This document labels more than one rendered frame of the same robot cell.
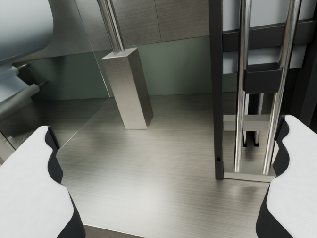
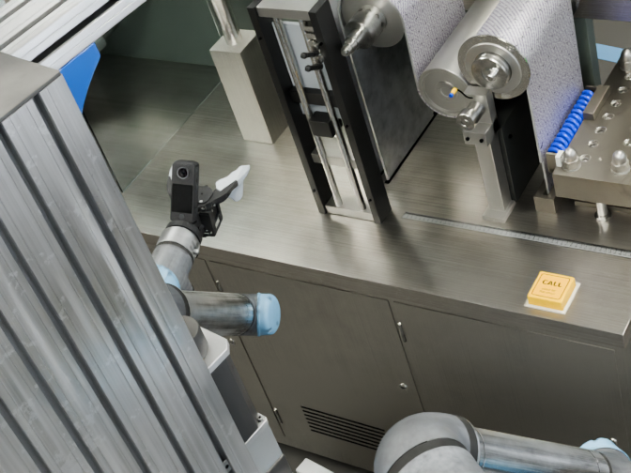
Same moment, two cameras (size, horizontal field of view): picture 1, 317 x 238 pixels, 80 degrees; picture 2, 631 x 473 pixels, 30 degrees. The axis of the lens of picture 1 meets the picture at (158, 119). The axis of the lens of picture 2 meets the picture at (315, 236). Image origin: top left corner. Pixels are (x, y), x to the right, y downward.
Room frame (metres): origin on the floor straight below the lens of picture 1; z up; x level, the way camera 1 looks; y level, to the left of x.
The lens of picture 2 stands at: (-1.61, -0.80, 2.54)
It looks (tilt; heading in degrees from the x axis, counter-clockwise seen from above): 40 degrees down; 21
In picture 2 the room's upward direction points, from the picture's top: 20 degrees counter-clockwise
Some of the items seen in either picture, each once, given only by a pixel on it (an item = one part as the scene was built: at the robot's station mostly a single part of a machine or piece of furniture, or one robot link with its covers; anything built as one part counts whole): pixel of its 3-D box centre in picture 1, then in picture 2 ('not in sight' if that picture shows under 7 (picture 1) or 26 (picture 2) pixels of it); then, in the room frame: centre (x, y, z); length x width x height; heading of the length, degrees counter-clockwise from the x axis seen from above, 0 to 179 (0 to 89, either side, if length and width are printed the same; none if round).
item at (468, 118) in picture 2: not in sight; (467, 119); (0.20, -0.49, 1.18); 0.04 x 0.02 x 0.04; 68
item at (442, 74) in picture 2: not in sight; (471, 54); (0.42, -0.49, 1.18); 0.26 x 0.12 x 0.12; 158
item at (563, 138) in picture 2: not in sight; (573, 124); (0.34, -0.67, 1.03); 0.21 x 0.04 x 0.03; 158
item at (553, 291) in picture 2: not in sight; (551, 290); (-0.02, -0.61, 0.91); 0.07 x 0.07 x 0.02; 68
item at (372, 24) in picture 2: not in sight; (365, 26); (0.33, -0.31, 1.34); 0.06 x 0.06 x 0.06; 68
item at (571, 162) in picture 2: not in sight; (570, 157); (0.20, -0.67, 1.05); 0.04 x 0.04 x 0.04
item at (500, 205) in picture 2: not in sight; (486, 157); (0.24, -0.50, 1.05); 0.06 x 0.05 x 0.31; 158
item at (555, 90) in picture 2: not in sight; (556, 90); (0.35, -0.65, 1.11); 0.23 x 0.01 x 0.18; 158
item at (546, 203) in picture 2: not in sight; (569, 160); (0.35, -0.65, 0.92); 0.28 x 0.04 x 0.04; 158
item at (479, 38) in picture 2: not in sight; (493, 67); (0.26, -0.55, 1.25); 0.15 x 0.01 x 0.15; 68
